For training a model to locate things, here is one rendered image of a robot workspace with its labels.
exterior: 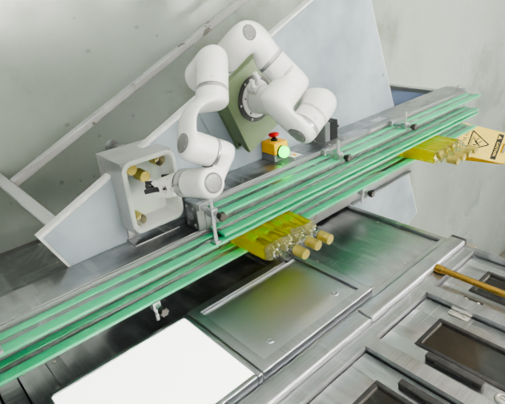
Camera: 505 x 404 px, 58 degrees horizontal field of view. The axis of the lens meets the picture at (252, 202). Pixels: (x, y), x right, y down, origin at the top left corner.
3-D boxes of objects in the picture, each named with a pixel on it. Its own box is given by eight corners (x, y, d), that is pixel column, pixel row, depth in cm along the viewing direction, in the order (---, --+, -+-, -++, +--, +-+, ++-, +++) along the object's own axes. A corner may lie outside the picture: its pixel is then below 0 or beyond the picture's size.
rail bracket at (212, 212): (199, 237, 146) (224, 251, 138) (191, 189, 139) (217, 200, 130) (206, 233, 148) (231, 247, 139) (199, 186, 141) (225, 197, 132)
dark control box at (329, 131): (309, 139, 190) (325, 143, 185) (309, 120, 187) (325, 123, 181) (322, 134, 195) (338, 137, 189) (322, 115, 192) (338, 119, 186)
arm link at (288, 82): (287, 45, 129) (254, 84, 124) (345, 104, 134) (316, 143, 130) (272, 57, 137) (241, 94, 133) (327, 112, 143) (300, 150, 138)
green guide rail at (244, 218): (209, 228, 148) (225, 236, 143) (209, 226, 148) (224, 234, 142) (464, 107, 250) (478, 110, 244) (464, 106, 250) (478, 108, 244)
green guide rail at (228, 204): (207, 208, 145) (223, 216, 140) (207, 205, 145) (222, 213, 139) (466, 94, 247) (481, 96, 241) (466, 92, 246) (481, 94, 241)
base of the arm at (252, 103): (233, 83, 146) (268, 87, 136) (258, 63, 152) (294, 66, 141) (249, 124, 156) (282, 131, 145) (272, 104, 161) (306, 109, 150)
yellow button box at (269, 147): (261, 158, 174) (275, 162, 169) (260, 139, 171) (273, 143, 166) (274, 153, 179) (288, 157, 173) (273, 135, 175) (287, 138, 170)
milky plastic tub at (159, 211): (122, 227, 141) (136, 236, 135) (107, 159, 132) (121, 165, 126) (170, 207, 151) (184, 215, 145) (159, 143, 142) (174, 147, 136)
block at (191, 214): (185, 225, 150) (198, 232, 145) (181, 199, 146) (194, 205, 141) (194, 221, 152) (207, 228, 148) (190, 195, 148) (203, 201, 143)
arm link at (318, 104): (305, 102, 149) (345, 107, 138) (282, 131, 145) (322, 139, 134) (293, 78, 142) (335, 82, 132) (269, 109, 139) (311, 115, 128)
